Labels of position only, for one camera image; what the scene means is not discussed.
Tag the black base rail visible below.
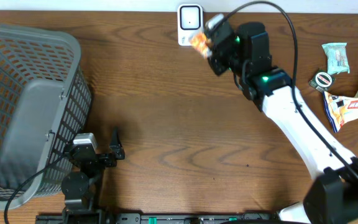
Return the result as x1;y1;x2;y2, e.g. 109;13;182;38
35;212;278;224

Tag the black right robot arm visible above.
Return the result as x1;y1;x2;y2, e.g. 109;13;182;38
204;21;358;223

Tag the green white small box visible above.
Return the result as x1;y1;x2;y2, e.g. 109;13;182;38
309;70;335;93

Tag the orange small box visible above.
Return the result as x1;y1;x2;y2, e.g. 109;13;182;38
189;32;213;58

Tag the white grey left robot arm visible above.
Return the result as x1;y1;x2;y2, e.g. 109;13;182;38
61;128;126;224

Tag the yellow orange snack bag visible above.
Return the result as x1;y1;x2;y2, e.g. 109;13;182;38
323;91;358;133

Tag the dark grey plastic basket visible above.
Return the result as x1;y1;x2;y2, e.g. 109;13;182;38
0;24;92;210

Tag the mint green wet wipes pack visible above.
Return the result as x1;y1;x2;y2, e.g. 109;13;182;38
322;42;350;75

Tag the white barcode scanner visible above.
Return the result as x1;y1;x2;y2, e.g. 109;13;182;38
177;4;203;46

